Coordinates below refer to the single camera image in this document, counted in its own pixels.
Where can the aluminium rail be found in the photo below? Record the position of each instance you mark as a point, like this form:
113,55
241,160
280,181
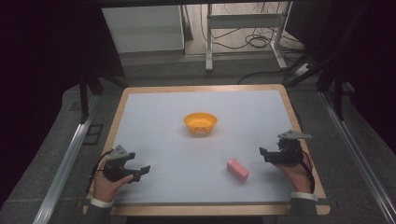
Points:
65,161
361,161

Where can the dark curtain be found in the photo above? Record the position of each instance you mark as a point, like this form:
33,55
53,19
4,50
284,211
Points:
46,62
358,56

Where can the orange plastic bowl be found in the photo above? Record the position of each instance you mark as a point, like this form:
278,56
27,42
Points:
200,122

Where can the white metal desk frame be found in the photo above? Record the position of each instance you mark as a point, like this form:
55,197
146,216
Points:
246,20

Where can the white cabinet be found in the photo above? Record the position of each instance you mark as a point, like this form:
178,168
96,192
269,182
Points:
146,28

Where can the person's left hand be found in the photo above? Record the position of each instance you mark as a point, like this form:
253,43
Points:
107,188

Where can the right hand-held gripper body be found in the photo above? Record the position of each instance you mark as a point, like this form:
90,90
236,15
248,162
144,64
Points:
288,152

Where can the black metal stand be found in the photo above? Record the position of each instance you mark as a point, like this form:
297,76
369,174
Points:
337,93
84,99

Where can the person's right hand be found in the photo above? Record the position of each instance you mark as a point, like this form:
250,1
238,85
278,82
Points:
295,177

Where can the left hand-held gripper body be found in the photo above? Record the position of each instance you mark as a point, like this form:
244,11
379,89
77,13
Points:
114,169

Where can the pink rectangular block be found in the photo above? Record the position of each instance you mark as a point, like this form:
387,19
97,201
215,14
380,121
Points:
237,170

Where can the white table mat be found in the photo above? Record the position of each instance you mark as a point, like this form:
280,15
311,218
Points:
199,149

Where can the white power strip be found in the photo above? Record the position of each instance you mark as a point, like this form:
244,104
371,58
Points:
302,70

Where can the wooden table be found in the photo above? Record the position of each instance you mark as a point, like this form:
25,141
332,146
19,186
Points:
199,210

